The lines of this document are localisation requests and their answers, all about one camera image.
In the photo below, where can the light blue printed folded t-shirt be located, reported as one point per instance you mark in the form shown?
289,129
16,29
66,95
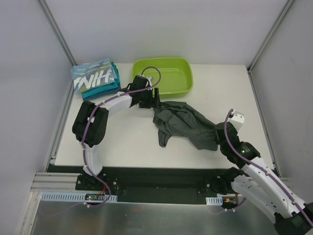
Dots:
94,75

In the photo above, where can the dark grey t-shirt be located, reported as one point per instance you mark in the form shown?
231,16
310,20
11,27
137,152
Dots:
178,119

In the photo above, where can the right white slotted cable duct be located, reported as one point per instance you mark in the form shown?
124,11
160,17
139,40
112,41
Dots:
214,201

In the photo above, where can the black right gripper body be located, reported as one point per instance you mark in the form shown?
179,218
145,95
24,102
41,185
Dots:
220,134

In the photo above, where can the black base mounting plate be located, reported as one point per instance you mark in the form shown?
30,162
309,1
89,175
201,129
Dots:
151,185

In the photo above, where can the lime green plastic tub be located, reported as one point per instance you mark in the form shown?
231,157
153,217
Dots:
176,75

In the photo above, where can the teal folded t-shirt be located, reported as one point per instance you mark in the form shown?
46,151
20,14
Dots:
108,89

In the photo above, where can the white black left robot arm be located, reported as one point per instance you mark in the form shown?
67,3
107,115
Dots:
91,121

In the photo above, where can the aluminium frame post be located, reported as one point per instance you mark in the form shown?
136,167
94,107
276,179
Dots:
265,43
56,30

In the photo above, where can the right aluminium frame post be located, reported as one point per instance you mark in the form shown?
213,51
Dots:
265,43

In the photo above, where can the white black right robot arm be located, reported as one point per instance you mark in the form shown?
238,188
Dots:
254,180

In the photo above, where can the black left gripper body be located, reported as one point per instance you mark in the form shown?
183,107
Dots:
155,97

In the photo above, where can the left aluminium frame post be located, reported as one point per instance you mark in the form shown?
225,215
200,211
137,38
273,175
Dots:
56,30

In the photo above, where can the left white slotted cable duct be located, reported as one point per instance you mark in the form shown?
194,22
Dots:
77,197

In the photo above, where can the white slotted cable duct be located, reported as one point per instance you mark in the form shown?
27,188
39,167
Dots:
214,201
77,197

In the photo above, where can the aluminium front rail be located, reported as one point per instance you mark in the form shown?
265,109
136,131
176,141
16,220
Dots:
44,181

